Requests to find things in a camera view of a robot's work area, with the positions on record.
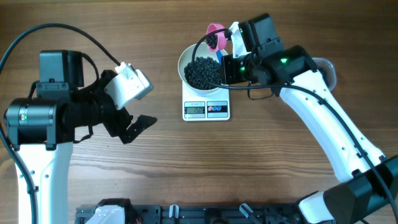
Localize black beans in bowl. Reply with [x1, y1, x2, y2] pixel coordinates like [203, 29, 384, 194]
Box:
[184, 57, 221, 90]

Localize black beans in scoop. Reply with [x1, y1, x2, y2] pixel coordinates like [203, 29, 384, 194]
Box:
[206, 34, 218, 50]

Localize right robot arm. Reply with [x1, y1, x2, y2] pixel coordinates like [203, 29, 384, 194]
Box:
[218, 14, 397, 223]

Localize pink scoop with blue handle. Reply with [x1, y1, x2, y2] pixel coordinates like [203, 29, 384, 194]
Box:
[206, 23, 227, 64]

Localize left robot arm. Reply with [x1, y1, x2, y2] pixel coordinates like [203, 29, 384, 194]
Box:
[5, 50, 157, 223]

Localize white bowl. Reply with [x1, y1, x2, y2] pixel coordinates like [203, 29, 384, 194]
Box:
[178, 43, 227, 85]

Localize white digital kitchen scale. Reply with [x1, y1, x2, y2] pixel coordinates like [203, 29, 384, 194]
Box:
[182, 82, 230, 122]

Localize clear plastic container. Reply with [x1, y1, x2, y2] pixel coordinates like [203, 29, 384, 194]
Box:
[312, 57, 337, 91]

